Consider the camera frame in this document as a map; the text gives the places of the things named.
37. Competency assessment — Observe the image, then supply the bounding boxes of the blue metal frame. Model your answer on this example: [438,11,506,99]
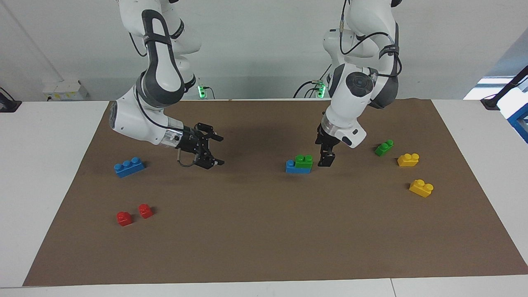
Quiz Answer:
[507,103,528,144]

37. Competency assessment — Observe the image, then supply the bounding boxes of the brown table mat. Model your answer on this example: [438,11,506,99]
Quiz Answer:
[23,98,528,287]

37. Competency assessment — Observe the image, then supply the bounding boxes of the blue three-stud toy block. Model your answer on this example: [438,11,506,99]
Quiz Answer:
[286,160,312,174]
[114,157,146,178]

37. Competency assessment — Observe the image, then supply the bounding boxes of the black base cable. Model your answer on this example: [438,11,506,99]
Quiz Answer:
[293,62,332,99]

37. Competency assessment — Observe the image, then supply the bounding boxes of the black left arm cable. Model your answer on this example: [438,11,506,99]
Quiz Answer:
[339,0,403,79]

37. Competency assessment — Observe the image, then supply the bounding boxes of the black table clamp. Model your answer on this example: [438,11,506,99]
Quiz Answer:
[0,87,22,113]

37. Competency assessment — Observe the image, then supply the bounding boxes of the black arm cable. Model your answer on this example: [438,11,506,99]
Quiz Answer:
[339,0,403,79]
[176,148,199,168]

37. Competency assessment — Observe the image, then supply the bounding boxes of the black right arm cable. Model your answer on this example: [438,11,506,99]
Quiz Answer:
[176,148,199,168]

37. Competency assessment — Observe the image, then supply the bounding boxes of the yellow two-stud toy block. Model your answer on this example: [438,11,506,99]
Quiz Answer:
[409,179,434,198]
[397,153,420,167]

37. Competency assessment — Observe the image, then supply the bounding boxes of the white wall socket box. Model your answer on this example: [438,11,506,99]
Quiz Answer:
[42,80,88,101]

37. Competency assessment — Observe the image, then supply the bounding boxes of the black camera stand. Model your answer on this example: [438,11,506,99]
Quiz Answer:
[481,65,528,111]

